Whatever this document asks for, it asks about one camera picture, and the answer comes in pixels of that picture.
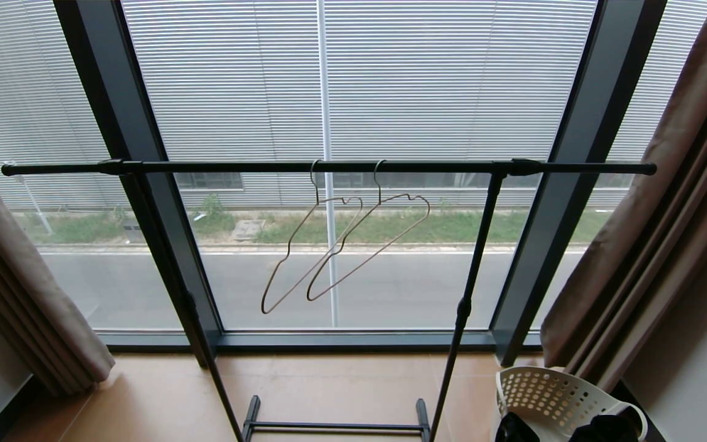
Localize black clothes rack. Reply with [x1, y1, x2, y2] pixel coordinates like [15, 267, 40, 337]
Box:
[1, 158, 657, 442]

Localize window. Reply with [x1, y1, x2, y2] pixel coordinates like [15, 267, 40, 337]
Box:
[0, 0, 707, 354]

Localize black shorts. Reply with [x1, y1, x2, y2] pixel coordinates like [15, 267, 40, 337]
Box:
[568, 414, 641, 442]

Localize pink clothes hanger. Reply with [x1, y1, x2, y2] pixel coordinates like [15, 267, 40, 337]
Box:
[306, 160, 431, 302]
[260, 160, 364, 315]

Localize black garment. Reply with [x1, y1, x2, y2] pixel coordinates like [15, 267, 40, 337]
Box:
[495, 411, 540, 442]

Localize white laundry basket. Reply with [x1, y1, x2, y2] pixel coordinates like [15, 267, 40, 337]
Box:
[493, 366, 649, 442]

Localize brown curtain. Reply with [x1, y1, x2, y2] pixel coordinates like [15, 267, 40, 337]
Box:
[541, 0, 707, 394]

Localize beige curtain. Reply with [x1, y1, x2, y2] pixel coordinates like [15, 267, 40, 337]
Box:
[0, 146, 116, 397]

